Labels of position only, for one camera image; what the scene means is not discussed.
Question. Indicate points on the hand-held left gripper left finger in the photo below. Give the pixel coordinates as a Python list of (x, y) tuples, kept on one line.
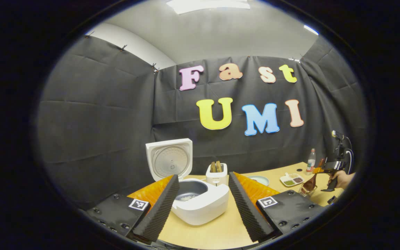
[(161, 211)]

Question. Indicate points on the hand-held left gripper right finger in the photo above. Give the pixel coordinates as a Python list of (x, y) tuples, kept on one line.
[(247, 208)]

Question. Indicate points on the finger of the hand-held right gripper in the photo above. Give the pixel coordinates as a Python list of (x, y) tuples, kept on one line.
[(318, 170)]

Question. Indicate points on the brown wooden spoon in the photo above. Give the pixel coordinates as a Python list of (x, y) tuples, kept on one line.
[(311, 182)]

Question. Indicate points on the white rice cooker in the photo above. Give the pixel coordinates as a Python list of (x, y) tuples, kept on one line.
[(203, 208)]

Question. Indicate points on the clear plastic water bottle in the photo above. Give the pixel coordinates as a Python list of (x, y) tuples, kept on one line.
[(311, 163)]

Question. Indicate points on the white divided bean dish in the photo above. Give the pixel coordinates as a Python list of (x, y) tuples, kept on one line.
[(292, 180)]

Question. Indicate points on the pale green plate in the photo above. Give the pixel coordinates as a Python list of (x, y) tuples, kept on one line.
[(260, 180)]

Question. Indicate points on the white toaster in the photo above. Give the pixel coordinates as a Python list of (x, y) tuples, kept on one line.
[(217, 178)]

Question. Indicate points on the brown bread slice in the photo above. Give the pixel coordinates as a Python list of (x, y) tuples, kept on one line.
[(213, 167), (218, 166)]

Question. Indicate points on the small ceiling light panel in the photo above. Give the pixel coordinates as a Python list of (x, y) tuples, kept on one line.
[(311, 30)]

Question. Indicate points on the large ceiling light panel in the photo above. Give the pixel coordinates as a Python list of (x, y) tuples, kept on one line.
[(207, 6)]

